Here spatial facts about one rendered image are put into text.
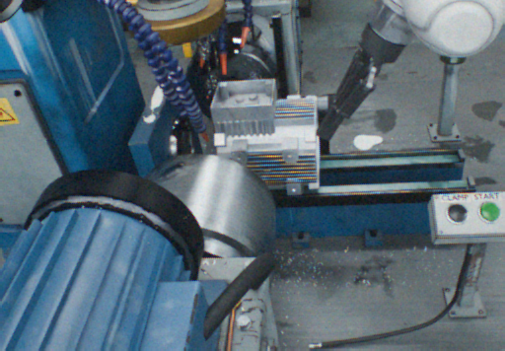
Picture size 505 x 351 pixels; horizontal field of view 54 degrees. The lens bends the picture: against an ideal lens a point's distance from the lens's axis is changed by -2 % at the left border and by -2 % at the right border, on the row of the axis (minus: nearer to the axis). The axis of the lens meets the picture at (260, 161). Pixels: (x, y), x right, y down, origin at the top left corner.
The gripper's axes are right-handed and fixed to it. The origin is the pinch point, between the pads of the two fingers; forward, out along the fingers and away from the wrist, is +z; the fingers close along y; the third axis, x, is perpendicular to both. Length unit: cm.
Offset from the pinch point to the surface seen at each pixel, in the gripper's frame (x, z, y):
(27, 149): -50, 21, 12
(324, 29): 55, 96, -289
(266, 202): -8.8, 7.1, 19.4
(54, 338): -30, -11, 61
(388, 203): 20.0, 12.3, 1.1
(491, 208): 22.6, -9.5, 21.5
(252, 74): -14.3, 11.2, -25.9
